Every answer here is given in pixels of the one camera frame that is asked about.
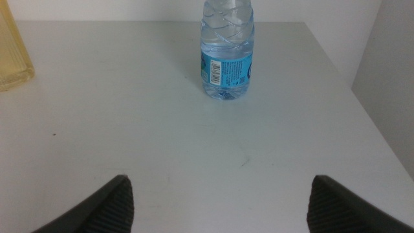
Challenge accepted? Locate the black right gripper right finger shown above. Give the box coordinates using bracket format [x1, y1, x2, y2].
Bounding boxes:
[306, 174, 414, 233]

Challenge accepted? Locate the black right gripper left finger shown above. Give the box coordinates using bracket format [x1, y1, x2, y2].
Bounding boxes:
[30, 174, 135, 233]

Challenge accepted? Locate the yellow tea bottle white cap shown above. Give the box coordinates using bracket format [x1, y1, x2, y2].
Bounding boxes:
[0, 0, 36, 93]

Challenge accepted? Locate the clear water bottle blue cap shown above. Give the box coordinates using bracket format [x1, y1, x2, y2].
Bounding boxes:
[200, 0, 256, 102]

